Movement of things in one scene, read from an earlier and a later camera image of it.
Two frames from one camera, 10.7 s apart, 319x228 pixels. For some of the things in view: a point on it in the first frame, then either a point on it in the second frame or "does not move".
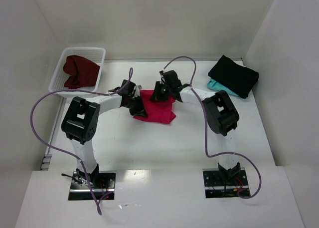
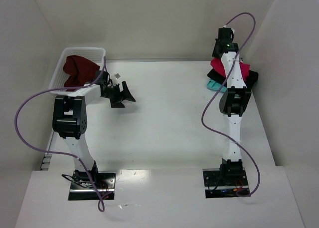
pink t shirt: x=158 y=112 -> x=217 y=63
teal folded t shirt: x=215 y=85 does not move
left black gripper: x=136 y=106 -> x=117 y=95
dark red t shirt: x=83 y=73 does not move
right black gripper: x=161 y=94 -> x=225 y=34
